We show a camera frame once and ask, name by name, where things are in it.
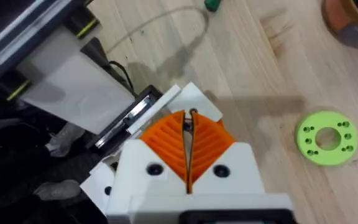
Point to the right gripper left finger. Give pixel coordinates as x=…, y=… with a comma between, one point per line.
x=141, y=168

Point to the person's foot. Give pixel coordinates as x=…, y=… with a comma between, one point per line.
x=64, y=140
x=57, y=189

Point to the brown tape roll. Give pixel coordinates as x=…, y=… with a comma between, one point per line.
x=346, y=28

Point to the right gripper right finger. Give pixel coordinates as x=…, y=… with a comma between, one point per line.
x=228, y=168

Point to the green disc with holes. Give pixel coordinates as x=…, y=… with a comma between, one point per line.
x=309, y=137

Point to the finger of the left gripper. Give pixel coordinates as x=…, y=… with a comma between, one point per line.
x=98, y=186
x=197, y=99

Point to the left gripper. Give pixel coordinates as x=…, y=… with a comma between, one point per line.
x=73, y=90

